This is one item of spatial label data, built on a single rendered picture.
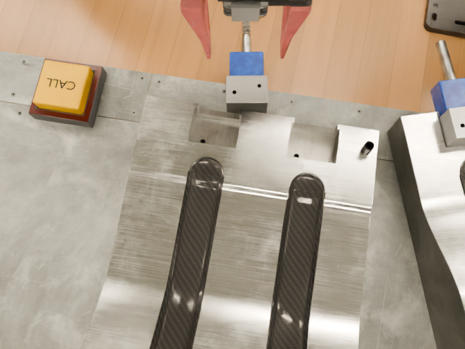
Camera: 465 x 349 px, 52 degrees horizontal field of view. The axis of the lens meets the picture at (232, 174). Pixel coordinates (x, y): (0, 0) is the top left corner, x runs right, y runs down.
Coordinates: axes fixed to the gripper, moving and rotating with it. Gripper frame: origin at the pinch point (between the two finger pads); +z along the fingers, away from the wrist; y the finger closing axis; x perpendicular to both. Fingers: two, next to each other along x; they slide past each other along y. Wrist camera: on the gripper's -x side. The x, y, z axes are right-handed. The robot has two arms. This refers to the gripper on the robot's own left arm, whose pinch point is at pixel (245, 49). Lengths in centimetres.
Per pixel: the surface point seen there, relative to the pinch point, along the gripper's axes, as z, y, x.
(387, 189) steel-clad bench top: 16.7, 17.6, -5.0
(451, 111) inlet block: 6.1, 22.9, -2.8
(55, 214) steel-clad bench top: 18.3, -23.5, -8.0
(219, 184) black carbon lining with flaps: 9.6, -2.7, -10.8
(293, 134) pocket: 8.8, 5.5, -3.8
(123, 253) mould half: 13.6, -12.6, -16.9
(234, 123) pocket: 8.2, -1.3, -2.6
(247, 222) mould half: 11.8, 0.3, -14.1
